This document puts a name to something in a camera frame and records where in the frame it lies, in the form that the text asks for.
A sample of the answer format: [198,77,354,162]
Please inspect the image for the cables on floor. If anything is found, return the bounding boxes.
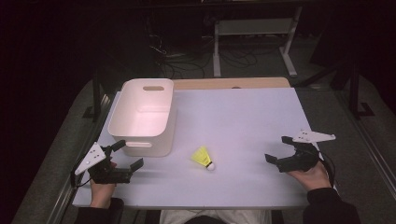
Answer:
[146,29,281,79]

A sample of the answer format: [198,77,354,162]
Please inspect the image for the white plastic storage bin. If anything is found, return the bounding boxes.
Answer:
[107,77,177,158]

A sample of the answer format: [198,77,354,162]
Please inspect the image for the person's left hand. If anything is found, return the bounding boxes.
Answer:
[89,161,119,210]

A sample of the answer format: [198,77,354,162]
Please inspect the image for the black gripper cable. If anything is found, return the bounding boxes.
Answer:
[70,166,94,189]
[317,150,338,189]

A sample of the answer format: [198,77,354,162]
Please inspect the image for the person's legs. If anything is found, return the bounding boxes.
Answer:
[159,208,273,224]

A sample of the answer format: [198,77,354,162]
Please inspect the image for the white metal table frame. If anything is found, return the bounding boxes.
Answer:
[212,6,304,78]

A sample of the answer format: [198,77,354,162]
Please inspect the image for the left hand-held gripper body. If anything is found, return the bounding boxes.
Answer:
[74,141,133,185]

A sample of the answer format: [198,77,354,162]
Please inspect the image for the yellow shuttlecock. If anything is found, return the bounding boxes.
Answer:
[191,146,217,172]

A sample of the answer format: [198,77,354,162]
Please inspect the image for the person's right hand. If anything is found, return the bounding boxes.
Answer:
[287,161,332,192]

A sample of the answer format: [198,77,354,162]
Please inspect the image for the black metal stand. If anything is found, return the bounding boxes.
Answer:
[81,69,107,123]
[347,54,376,119]

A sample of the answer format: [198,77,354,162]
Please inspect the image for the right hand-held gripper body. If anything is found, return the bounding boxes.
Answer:
[276,129,337,174]

